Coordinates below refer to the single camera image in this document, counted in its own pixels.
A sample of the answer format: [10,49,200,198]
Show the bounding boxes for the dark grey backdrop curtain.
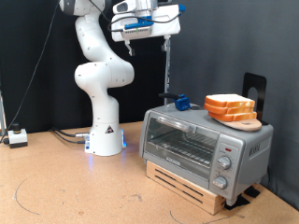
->
[169,0,299,212]

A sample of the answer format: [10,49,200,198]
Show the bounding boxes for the black foam pad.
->
[223,195,251,211]
[244,186,262,199]

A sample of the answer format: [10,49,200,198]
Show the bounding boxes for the glass oven door with handle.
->
[140,109,221,182]

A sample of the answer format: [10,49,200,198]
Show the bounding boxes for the long black hanging cable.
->
[0,0,61,146]

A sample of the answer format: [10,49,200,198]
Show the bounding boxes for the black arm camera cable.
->
[88,0,185,34]

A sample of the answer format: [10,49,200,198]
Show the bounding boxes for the silver oven dial knob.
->
[212,175,229,190]
[217,155,233,171]

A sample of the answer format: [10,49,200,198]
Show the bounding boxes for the wrist camera blue mount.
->
[121,15,155,41]

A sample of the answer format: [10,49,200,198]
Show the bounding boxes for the wooden slatted crate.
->
[145,160,227,217]

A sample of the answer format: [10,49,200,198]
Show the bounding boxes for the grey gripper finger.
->
[161,35,172,52]
[124,39,135,57]

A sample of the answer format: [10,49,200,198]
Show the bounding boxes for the thin metal stand pole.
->
[0,91,7,136]

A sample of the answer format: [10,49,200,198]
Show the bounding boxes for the black backdrop curtain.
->
[0,0,171,134]

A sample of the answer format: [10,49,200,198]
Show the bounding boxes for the black base cable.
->
[50,126,91,138]
[53,131,88,145]

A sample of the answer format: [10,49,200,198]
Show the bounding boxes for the black metal bookend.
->
[241,72,269,126]

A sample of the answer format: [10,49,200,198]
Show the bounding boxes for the silver toaster oven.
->
[138,102,275,207]

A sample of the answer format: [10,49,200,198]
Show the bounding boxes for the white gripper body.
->
[110,3,181,43]

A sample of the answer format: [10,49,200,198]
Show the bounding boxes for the white emergency stop box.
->
[7,122,29,149]

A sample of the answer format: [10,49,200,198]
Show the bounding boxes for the small wooden serving board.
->
[214,117,263,133]

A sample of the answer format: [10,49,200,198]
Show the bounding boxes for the oven wire rack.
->
[148,130,218,166]

